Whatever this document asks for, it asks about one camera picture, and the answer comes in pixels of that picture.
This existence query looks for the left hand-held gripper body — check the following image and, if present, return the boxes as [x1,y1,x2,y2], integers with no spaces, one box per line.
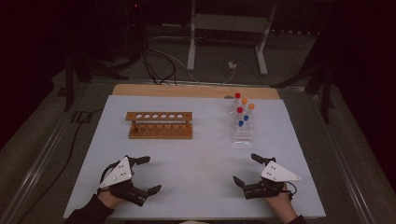
[98,156,149,207]

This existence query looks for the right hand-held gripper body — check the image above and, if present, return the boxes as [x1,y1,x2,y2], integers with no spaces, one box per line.
[243,160,302,201]

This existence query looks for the clear plastic test tube rack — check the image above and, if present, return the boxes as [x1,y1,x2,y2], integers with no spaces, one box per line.
[229,102,258,145]

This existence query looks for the wooden test tube rack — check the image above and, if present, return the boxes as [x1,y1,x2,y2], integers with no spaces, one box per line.
[125,111,193,140]

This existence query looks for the red cap test tube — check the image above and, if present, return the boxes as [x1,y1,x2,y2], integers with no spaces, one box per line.
[235,106,245,129]
[233,92,242,115]

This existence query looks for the orange cap test tube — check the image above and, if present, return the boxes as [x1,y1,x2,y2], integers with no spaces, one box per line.
[247,103,256,125]
[240,98,249,119]

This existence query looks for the person's left hand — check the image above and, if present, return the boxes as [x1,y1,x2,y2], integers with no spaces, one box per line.
[96,188,126,210]

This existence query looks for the person's right hand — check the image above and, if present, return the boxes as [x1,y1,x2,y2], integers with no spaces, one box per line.
[264,183,299,223]

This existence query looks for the white table mat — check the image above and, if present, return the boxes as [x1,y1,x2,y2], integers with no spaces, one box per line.
[63,94,327,220]

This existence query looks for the black metal stand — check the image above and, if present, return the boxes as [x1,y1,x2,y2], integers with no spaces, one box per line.
[270,60,336,124]
[57,50,129,112]

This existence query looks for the left hand-held gripper cable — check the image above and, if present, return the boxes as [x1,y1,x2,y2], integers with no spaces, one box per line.
[98,161,123,191]

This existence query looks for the hand-held gripper cable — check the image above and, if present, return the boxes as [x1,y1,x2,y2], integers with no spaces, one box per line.
[98,161,123,191]
[284,180,298,201]

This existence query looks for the right hand-held gripper cable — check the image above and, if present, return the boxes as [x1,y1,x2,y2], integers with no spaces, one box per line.
[284,180,298,201]

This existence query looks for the black floor cable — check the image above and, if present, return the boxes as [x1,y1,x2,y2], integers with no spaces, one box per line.
[18,106,106,224]

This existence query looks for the grey metal floor rail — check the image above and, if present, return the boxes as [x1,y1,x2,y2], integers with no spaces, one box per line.
[306,87,377,224]
[0,77,92,224]

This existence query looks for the black cable bundle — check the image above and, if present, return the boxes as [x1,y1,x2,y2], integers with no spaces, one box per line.
[136,0,177,86]

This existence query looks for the white floor cable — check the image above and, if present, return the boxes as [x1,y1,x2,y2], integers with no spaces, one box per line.
[146,46,236,85]

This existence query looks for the white metal desk frame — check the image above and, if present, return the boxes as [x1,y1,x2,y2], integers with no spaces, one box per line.
[186,0,278,77]

